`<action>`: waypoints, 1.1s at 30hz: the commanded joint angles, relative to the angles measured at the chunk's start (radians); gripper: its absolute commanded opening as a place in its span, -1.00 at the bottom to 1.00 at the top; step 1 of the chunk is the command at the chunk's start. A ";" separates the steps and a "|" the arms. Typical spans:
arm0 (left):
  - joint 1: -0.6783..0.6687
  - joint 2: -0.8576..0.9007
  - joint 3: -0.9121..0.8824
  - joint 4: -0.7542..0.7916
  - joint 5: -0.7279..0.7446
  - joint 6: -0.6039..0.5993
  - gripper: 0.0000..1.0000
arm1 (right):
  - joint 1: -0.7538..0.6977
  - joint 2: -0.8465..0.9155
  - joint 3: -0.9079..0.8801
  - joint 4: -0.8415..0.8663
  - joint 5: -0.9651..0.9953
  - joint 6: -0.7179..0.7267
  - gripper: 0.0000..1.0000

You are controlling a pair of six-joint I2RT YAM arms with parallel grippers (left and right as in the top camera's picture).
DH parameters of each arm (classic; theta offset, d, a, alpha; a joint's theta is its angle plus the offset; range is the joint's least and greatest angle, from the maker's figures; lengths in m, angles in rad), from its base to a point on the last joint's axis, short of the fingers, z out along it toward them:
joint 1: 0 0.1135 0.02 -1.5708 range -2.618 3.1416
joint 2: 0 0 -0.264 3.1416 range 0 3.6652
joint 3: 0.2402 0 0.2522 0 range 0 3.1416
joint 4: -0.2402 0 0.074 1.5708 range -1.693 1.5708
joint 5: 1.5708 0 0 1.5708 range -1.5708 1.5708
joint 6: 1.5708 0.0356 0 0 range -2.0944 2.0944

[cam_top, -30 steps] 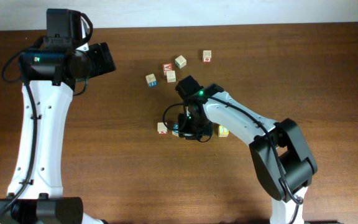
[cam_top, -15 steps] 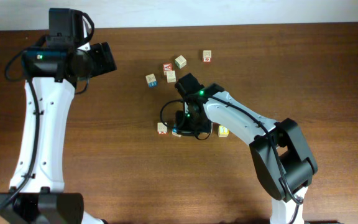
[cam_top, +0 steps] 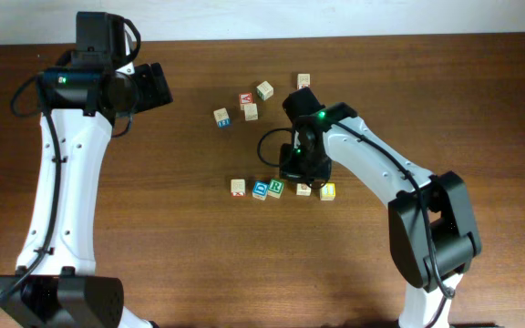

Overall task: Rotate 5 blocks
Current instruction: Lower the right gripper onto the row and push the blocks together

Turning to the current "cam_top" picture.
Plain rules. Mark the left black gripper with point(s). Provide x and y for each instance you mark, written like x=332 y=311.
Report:
x=156 y=84

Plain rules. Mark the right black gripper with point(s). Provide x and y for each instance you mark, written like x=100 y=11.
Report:
x=289 y=172

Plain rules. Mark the wooden block pineapple yellow O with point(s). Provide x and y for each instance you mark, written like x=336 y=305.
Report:
x=303 y=190

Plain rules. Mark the wooden block green R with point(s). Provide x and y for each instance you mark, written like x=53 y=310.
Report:
x=276 y=187

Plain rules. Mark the wooden block yellow face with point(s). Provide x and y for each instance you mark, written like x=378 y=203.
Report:
x=328 y=192

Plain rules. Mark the wooden block blue D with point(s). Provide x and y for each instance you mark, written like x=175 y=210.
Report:
x=260 y=190

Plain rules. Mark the wooden block letter E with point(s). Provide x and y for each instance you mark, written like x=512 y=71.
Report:
x=238 y=187

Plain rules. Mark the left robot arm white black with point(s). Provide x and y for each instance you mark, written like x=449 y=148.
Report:
x=79 y=99

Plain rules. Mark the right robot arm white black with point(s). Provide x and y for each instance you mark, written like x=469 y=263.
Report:
x=433 y=234

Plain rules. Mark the wooden block letter Z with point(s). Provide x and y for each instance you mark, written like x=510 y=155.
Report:
x=250 y=112

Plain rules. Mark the wooden block blue side Y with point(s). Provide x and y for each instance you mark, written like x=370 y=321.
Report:
x=222 y=117

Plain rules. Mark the wooden block green side I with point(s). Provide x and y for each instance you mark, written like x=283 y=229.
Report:
x=265 y=90

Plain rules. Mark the wooden block red side K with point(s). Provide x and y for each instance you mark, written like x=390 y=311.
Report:
x=303 y=80

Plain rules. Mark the wooden block red A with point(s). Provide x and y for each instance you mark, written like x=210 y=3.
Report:
x=245 y=99

